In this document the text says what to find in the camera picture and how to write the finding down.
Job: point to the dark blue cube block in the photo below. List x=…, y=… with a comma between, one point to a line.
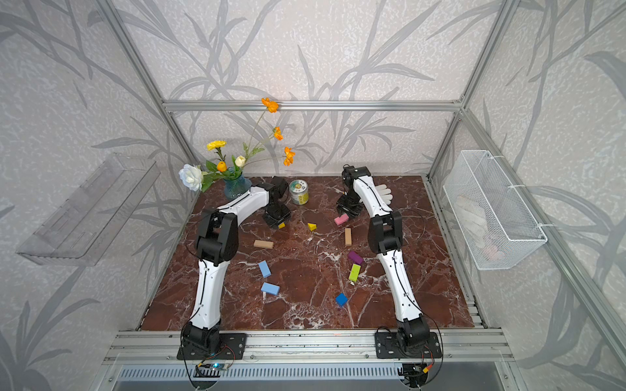
x=341, y=299

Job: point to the light blue block upper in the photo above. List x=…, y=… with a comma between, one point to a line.
x=265, y=270

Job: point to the lime green block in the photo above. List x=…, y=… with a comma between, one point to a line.
x=354, y=273

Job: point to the aluminium front rail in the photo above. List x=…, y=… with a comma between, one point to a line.
x=312, y=346

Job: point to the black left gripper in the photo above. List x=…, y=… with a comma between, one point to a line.
x=275, y=224

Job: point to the light blue block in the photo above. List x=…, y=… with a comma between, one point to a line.
x=265, y=270
x=270, y=289

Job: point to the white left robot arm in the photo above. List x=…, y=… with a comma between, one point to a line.
x=216, y=245

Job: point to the purple block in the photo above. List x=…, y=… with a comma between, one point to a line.
x=355, y=258

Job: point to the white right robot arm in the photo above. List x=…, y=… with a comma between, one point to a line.
x=385, y=239

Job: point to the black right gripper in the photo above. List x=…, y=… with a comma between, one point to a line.
x=350, y=213

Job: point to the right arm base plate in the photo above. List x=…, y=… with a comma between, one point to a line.
x=393, y=345

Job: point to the clear acrylic wall shelf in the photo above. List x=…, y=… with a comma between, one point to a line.
x=82, y=229

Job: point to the sunflower seed tin can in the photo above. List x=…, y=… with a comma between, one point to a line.
x=299, y=192

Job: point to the blue glass vase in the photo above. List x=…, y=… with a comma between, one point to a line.
x=236, y=187

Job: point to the light blue block lower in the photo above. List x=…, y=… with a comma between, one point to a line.
x=270, y=289

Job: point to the white items in basket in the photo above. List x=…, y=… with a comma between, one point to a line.
x=473, y=218

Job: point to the white wire basket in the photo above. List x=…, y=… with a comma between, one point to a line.
x=478, y=176

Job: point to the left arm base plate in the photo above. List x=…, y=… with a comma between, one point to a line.
x=225, y=346

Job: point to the pink rectangular block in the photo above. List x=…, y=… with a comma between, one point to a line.
x=341, y=219

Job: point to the white cotton glove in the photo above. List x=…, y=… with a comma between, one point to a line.
x=385, y=193

